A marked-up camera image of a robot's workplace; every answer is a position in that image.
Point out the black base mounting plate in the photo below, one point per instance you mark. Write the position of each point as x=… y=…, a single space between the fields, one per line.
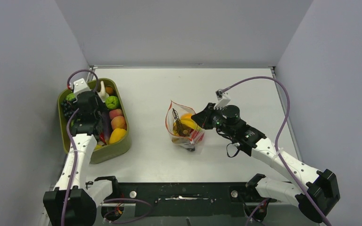
x=203 y=199

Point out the small orange toy fruit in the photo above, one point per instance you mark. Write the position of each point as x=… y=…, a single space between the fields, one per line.
x=110 y=90

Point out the peach toy fruit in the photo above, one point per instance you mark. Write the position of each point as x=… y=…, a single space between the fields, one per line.
x=119 y=122

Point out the yellow toy banana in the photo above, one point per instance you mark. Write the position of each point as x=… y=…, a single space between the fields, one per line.
x=191 y=125

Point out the clear zip bag orange zipper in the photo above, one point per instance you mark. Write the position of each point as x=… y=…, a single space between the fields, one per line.
x=178 y=140

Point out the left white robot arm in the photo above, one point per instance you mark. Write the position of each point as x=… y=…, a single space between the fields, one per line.
x=71 y=202

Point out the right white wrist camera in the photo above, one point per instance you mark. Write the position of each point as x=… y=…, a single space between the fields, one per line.
x=223 y=99

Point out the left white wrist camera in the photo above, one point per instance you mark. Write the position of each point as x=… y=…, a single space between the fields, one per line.
x=80 y=86

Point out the red toy apple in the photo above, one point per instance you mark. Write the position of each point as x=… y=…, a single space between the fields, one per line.
x=198 y=135

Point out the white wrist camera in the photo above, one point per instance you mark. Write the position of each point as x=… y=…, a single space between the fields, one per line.
x=223 y=99
x=80 y=86

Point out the white toy garlic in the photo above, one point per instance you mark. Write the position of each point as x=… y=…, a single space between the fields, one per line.
x=102 y=92

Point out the dark purple toy eggplant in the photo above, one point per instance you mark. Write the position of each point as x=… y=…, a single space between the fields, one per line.
x=107 y=129

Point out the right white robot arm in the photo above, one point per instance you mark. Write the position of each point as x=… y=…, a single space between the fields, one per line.
x=314 y=192

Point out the green toy cabbage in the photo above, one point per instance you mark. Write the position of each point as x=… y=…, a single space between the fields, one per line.
x=70 y=97

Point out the pink toy peach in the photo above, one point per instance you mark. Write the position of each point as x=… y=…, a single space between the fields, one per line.
x=114 y=113

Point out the yellow toy lemon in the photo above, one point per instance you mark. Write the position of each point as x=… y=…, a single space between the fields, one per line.
x=117 y=135

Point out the olive green food bin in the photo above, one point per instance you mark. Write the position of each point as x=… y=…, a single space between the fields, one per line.
x=107 y=151

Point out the red toy chili pepper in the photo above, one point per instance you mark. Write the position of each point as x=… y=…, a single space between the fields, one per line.
x=102 y=138

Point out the black toy grapes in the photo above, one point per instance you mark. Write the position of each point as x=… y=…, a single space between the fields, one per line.
x=67 y=108

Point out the orange toy bell pepper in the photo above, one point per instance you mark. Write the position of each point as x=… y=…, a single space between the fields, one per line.
x=186 y=116

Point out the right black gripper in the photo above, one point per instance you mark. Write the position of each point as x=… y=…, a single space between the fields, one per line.
x=203 y=118

